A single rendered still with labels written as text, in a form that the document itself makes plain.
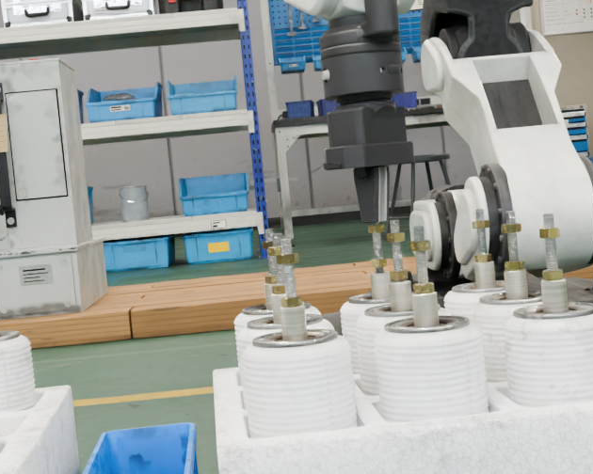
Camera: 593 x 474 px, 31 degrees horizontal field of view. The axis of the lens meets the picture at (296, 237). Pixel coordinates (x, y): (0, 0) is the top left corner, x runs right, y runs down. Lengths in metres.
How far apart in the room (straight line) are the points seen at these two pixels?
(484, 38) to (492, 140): 0.24
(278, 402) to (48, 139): 2.26
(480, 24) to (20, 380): 0.85
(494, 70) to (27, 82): 1.82
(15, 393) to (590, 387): 0.58
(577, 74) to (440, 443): 6.65
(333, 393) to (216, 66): 8.54
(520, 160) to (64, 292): 1.88
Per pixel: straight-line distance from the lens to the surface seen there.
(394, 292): 1.06
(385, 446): 0.89
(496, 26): 1.61
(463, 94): 1.51
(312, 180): 9.35
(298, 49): 7.01
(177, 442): 1.27
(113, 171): 9.41
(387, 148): 1.16
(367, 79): 1.14
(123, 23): 5.70
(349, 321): 1.16
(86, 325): 2.97
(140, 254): 5.66
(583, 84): 7.48
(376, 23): 1.13
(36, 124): 3.10
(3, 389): 1.16
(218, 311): 2.93
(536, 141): 1.43
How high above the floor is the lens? 0.39
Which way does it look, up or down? 3 degrees down
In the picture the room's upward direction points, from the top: 5 degrees counter-clockwise
